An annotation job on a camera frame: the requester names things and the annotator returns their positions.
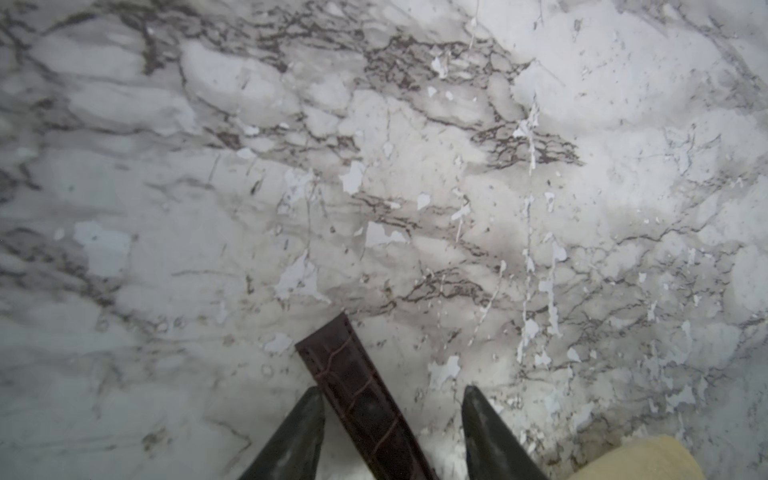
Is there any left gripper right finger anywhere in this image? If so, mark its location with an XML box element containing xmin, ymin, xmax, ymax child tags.
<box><xmin>461</xmin><ymin>385</ymin><xmax>548</xmax><ymax>480</ymax></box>

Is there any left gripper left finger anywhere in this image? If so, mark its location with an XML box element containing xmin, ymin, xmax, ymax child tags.
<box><xmin>239</xmin><ymin>387</ymin><xmax>325</xmax><ymax>480</ymax></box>

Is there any brown strap gold watch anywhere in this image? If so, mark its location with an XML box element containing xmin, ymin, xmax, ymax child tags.
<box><xmin>296</xmin><ymin>313</ymin><xmax>437</xmax><ymax>479</ymax></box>

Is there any yellow cloth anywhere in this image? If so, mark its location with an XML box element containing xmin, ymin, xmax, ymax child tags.
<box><xmin>569</xmin><ymin>435</ymin><xmax>705</xmax><ymax>480</ymax></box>

